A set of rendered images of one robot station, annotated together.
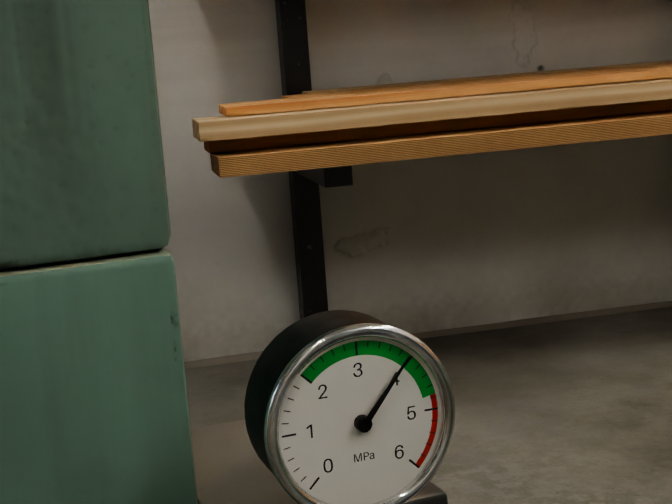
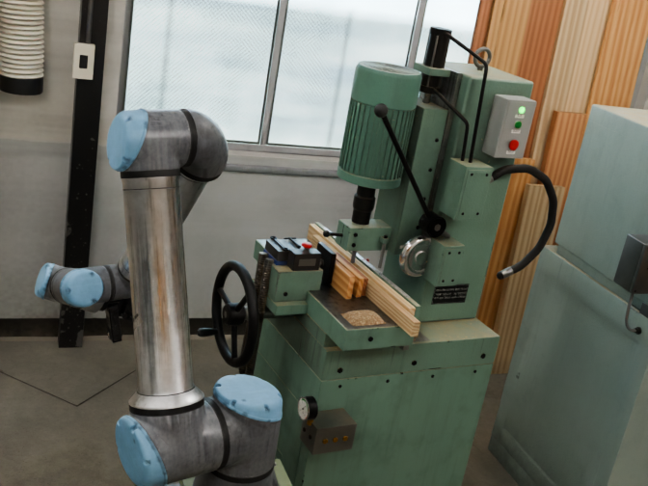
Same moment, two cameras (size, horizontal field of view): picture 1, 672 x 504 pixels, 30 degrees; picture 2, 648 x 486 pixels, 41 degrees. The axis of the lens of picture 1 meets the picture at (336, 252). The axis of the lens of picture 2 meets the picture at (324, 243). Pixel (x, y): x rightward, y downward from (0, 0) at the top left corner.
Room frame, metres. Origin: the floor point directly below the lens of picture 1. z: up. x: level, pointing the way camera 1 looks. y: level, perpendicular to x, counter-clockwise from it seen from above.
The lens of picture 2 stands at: (-0.03, -1.93, 1.84)
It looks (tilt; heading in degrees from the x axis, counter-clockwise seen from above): 20 degrees down; 79
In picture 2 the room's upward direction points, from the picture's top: 10 degrees clockwise
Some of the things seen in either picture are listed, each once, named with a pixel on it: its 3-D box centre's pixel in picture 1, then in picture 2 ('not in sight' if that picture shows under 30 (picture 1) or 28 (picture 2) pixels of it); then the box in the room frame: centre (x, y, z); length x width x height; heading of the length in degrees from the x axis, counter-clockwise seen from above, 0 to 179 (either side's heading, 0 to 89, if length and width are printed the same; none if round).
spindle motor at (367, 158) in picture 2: not in sight; (378, 124); (0.50, 0.32, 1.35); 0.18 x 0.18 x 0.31
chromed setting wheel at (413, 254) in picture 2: not in sight; (418, 256); (0.67, 0.24, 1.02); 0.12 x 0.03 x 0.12; 19
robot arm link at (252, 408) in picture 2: not in sight; (241, 422); (0.18, -0.33, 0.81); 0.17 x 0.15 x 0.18; 28
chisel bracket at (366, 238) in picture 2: not in sight; (364, 237); (0.52, 0.32, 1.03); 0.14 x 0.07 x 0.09; 19
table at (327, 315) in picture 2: not in sight; (312, 288); (0.40, 0.29, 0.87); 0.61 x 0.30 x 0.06; 109
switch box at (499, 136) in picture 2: not in sight; (509, 126); (0.85, 0.29, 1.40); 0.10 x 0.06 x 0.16; 19
